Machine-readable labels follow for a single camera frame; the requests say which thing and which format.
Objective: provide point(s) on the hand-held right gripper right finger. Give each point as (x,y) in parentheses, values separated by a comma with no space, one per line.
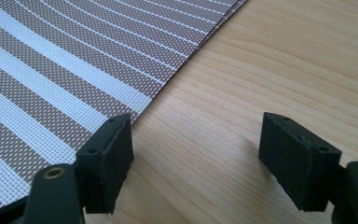
(295,161)

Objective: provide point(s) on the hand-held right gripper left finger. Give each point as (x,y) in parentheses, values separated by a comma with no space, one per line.
(105,165)

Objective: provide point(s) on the brown white striped woven placemat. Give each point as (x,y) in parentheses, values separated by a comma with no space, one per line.
(74,62)

